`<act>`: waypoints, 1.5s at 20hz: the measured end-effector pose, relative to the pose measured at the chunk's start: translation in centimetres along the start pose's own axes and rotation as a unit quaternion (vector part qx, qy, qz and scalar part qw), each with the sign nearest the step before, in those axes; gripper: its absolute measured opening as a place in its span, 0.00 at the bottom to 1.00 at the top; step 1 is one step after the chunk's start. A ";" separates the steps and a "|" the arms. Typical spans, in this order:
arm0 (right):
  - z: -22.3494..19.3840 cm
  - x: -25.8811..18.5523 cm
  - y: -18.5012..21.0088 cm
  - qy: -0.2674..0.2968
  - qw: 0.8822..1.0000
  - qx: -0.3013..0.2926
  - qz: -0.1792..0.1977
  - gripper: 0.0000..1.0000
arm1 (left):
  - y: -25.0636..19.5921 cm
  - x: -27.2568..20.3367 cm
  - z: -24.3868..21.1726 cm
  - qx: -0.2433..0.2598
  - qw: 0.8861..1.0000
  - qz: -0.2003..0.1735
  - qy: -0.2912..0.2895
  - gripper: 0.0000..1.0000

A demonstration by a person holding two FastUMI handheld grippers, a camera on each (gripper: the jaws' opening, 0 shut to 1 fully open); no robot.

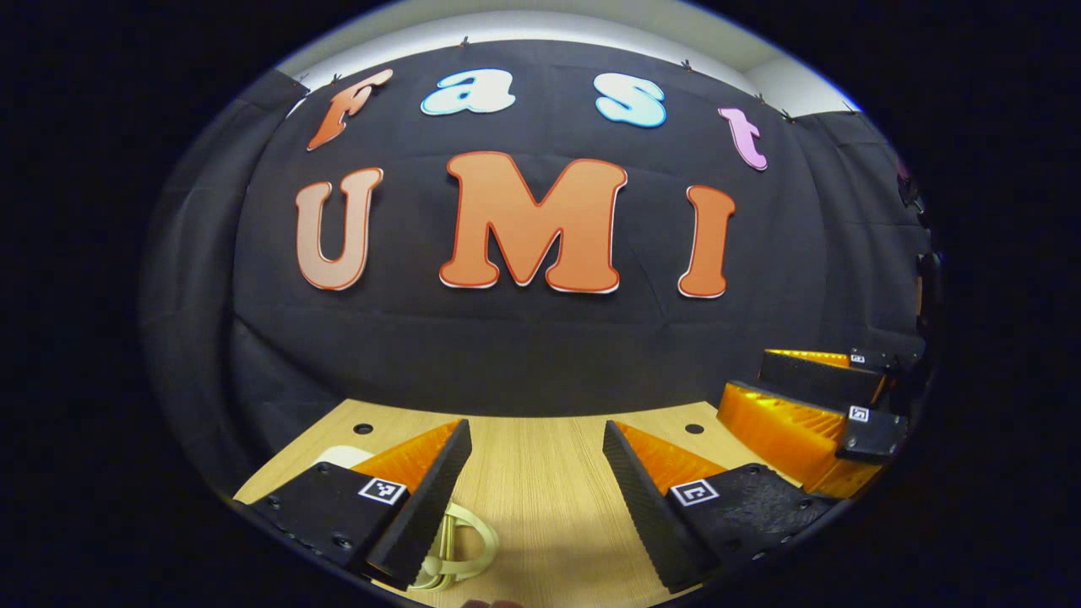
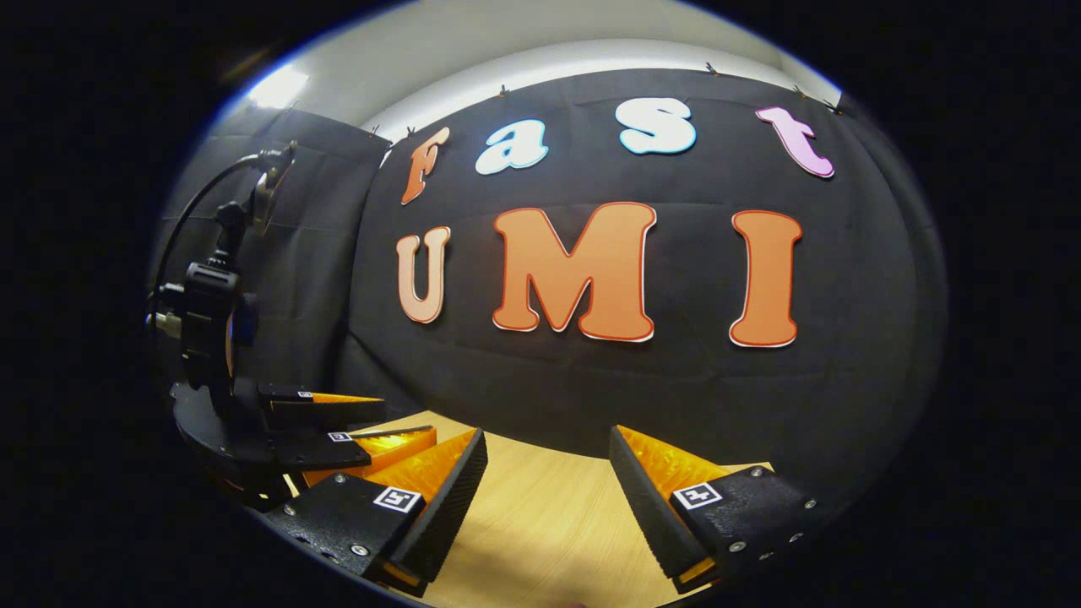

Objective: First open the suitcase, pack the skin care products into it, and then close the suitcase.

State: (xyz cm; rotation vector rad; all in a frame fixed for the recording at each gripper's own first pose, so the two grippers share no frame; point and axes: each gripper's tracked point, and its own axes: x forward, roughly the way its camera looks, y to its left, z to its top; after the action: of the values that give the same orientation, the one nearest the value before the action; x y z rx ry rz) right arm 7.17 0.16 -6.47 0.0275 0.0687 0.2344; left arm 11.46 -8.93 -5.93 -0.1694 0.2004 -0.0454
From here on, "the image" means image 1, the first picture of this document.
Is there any black backdrop cloth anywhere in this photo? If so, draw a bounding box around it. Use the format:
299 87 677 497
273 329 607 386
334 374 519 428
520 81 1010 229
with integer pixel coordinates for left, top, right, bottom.
142 38 938 499

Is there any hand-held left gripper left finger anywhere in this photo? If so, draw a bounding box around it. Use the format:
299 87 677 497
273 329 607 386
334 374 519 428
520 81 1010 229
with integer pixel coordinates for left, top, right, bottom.
249 419 473 592

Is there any pale yellow small suitcase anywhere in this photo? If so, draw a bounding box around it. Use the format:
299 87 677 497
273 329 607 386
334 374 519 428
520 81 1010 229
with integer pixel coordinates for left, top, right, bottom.
314 445 502 592

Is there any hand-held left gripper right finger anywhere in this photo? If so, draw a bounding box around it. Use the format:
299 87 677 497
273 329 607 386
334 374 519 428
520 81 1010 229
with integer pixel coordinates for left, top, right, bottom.
601 419 839 594

